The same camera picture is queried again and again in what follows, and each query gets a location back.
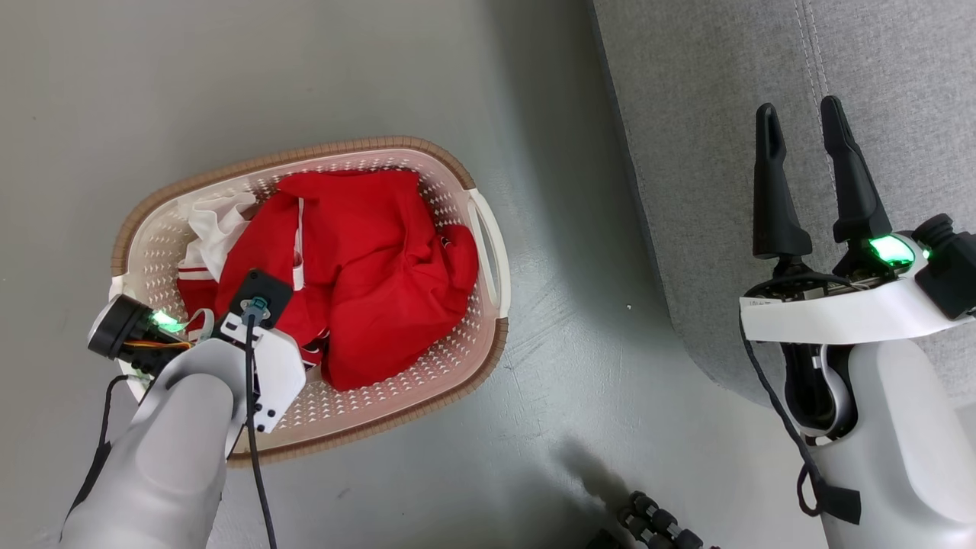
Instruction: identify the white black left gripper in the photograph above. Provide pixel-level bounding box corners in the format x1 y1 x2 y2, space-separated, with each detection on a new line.
87 294 307 435

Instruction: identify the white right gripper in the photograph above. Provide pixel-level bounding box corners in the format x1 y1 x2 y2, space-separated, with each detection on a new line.
738 95 976 345

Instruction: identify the beige perforated laundry basket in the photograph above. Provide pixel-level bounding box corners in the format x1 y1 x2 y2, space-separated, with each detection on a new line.
111 136 512 467

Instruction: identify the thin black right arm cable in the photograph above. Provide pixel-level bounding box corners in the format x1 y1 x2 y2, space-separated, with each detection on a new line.
740 273 863 527

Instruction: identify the black cable with teal connector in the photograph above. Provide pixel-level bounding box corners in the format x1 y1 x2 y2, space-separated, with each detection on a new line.
241 297 278 549

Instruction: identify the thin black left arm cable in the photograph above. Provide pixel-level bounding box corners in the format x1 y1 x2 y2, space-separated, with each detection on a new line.
59 374 150 542

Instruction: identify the grey fabric sofa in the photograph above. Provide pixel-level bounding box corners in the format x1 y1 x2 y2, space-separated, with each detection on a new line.
589 0 976 409

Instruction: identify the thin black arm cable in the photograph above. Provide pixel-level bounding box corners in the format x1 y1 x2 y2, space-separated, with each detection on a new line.
59 374 150 542
740 273 863 527

